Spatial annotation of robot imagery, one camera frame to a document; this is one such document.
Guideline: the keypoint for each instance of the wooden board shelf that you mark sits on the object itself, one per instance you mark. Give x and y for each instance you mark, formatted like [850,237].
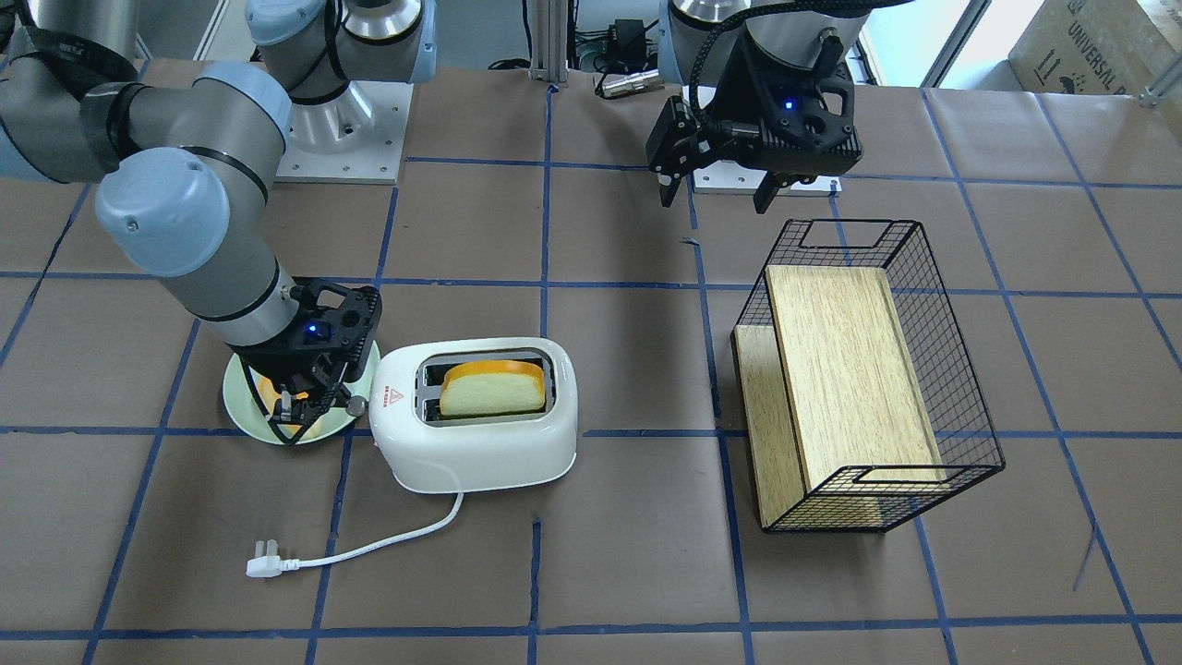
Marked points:
[840,438]

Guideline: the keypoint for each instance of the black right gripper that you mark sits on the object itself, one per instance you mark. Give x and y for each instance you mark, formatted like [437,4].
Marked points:
[277,356]

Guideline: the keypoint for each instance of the cardboard box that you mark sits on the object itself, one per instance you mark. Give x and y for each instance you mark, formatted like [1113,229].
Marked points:
[1096,47]

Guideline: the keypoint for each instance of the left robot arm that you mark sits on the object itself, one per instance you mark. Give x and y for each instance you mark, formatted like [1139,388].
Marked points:
[788,30]

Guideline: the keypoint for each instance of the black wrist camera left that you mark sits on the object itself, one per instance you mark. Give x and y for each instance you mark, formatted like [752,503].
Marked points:
[806,126]

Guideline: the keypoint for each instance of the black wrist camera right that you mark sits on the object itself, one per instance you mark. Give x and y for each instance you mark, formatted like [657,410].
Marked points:
[332,322]

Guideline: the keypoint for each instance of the white two-slot toaster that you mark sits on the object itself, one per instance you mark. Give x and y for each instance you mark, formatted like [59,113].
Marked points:
[431,454]

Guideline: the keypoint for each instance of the black power adapter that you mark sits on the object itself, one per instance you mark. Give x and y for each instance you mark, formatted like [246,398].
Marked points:
[627,38]

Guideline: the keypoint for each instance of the triangular bread on plate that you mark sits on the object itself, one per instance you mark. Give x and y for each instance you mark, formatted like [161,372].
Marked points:
[273,415]

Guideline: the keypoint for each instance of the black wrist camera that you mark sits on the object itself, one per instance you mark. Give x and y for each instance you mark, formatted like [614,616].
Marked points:
[806,126]
[332,322]

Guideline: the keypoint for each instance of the black wire basket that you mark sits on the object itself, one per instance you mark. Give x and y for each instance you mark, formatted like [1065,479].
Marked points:
[950,388]

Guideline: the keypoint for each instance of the bread slice in toaster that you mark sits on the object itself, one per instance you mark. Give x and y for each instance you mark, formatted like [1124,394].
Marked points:
[492,386]

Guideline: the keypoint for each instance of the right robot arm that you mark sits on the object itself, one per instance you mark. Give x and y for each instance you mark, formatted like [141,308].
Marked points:
[183,176]

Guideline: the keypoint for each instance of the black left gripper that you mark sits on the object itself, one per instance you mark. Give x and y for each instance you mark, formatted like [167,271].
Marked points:
[741,95]

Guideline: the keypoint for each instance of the aluminium frame post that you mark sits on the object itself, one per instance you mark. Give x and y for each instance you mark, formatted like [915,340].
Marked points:
[549,25]

